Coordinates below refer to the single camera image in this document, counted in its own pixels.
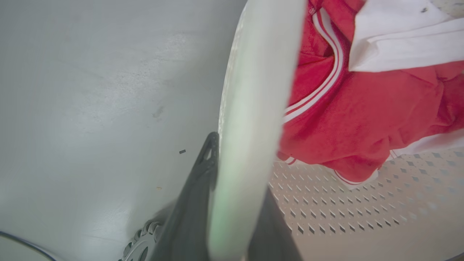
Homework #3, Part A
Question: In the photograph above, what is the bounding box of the white perforated laundry basket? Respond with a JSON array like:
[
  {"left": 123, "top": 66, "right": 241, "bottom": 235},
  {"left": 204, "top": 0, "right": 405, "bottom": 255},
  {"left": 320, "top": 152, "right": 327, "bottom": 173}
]
[{"left": 207, "top": 0, "right": 464, "bottom": 261}]

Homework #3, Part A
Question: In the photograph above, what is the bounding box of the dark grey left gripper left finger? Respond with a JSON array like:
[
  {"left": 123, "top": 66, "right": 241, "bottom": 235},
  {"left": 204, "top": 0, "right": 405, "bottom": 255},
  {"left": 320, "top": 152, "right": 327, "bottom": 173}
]
[{"left": 149, "top": 132, "right": 220, "bottom": 261}]

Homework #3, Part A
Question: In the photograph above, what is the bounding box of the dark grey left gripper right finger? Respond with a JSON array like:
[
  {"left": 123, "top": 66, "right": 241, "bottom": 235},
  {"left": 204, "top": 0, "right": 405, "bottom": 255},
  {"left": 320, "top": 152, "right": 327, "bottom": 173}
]
[{"left": 247, "top": 188, "right": 303, "bottom": 261}]

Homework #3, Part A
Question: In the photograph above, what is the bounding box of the grey toothed wheel part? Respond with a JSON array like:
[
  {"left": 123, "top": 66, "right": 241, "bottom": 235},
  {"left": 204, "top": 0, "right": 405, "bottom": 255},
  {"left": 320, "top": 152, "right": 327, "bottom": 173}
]
[{"left": 118, "top": 220, "right": 162, "bottom": 261}]

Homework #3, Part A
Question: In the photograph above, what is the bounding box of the red garment with white stripes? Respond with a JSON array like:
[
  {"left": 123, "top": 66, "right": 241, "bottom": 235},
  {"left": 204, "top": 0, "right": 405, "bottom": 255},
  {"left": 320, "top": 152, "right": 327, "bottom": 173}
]
[{"left": 277, "top": 0, "right": 464, "bottom": 190}]

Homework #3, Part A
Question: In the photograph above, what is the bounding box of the thin black cable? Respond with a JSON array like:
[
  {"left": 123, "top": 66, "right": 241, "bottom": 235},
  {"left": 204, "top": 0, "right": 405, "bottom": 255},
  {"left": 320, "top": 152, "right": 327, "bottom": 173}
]
[{"left": 0, "top": 231, "right": 58, "bottom": 261}]

